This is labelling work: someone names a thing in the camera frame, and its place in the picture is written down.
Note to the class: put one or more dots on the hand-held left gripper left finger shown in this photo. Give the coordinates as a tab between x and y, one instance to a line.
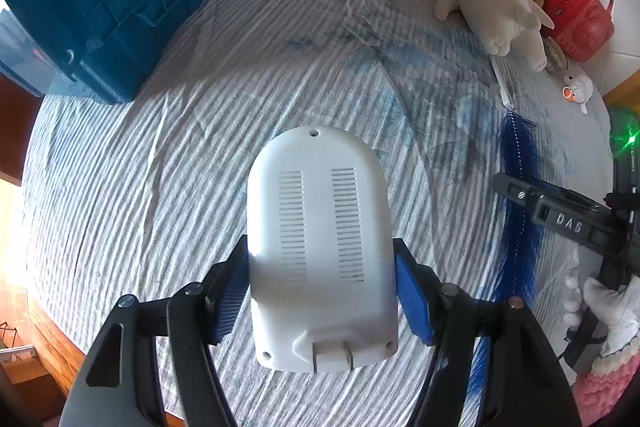
232	292

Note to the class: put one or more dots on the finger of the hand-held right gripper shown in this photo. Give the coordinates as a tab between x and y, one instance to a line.
520	189

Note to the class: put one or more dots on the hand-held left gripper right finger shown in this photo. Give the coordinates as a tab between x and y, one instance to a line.
412	297

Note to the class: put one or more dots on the blue bottle brush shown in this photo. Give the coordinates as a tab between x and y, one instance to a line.
520	147

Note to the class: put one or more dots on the white plastic plug-in device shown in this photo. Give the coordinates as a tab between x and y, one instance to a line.
320	247

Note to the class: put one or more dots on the white animal plush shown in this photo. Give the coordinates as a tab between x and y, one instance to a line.
495	2

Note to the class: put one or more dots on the person's right hand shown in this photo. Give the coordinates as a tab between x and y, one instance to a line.
617	312

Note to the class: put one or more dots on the small white duck toy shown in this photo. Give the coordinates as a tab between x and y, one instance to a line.
579	89

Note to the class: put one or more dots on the glass cup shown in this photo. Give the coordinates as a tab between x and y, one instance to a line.
556	53

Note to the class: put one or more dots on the red toy suitcase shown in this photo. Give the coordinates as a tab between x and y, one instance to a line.
580	17

